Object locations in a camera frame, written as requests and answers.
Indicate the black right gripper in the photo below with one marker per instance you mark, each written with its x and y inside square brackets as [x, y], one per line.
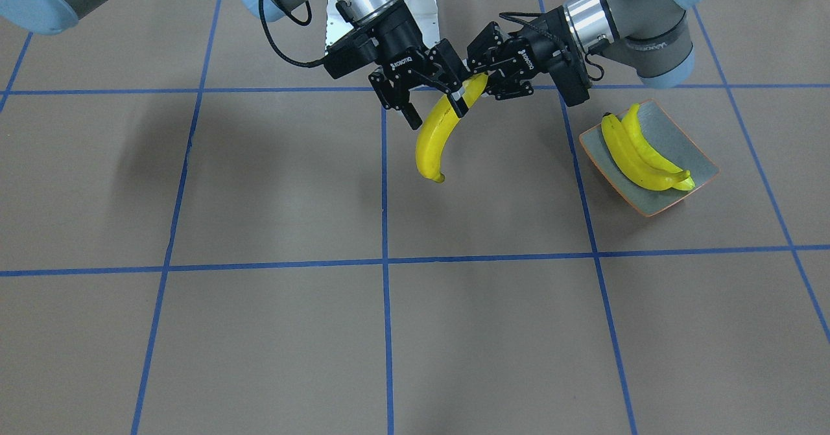
[403, 38]

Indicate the yellow banana across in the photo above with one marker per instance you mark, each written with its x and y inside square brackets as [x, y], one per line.
[648, 155]

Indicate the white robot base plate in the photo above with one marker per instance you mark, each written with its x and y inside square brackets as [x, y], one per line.
[346, 15]

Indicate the grey square plate orange rim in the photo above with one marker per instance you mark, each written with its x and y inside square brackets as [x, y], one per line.
[678, 152]

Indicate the yellow banana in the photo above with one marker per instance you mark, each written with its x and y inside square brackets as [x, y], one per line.
[438, 126]
[631, 164]

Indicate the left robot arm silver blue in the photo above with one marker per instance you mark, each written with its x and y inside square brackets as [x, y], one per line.
[650, 36]

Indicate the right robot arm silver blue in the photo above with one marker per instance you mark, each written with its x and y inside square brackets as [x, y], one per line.
[47, 17]

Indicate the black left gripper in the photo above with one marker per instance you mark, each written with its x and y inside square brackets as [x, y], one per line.
[543, 41]

